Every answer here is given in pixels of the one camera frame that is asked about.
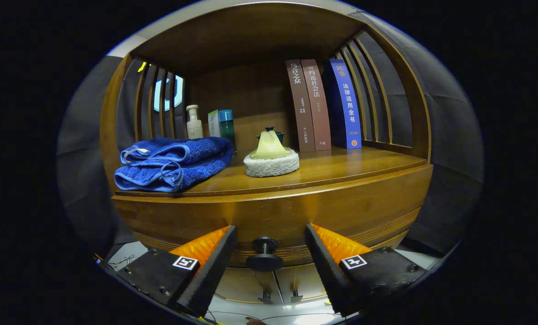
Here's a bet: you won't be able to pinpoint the wooden drawer with black knob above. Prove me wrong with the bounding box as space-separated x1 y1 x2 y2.
112 163 433 272

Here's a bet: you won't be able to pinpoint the wooden countertop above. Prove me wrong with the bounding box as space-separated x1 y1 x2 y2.
115 145 427 198

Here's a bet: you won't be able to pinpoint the teal capped bottle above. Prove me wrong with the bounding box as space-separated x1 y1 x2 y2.
218 109 237 152

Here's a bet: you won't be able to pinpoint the dark blue lidded teacup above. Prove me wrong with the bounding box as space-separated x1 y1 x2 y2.
257 127 285 145

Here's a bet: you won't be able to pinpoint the thin floor cables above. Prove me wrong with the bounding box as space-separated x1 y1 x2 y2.
108 254 342 325

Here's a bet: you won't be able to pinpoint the wooden cabinet door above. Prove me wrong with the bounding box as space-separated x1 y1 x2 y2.
273 264 337 302
215 266 278 304

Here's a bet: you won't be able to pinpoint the brown book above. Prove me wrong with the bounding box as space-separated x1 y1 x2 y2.
300 59 332 151
285 59 316 153

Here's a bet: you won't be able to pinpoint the wooden cabinet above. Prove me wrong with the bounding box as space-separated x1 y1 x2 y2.
99 2 433 305

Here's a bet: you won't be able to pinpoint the white pump bottle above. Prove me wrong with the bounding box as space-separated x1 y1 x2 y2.
186 105 204 139

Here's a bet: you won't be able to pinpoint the white and green tube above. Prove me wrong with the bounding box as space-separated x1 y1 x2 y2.
207 110 221 138

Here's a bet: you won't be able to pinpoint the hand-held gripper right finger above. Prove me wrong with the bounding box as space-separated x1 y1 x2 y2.
305 223 427 317

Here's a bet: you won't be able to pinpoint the folded blue towel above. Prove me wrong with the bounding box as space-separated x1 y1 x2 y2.
114 137 233 193

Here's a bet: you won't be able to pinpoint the yellow-green handled scrub brush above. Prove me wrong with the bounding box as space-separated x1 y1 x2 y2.
243 130 300 177

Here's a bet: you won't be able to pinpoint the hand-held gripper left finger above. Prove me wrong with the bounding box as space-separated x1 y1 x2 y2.
98 225 238 318

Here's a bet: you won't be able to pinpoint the blue book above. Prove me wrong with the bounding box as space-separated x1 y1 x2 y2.
325 58 362 149

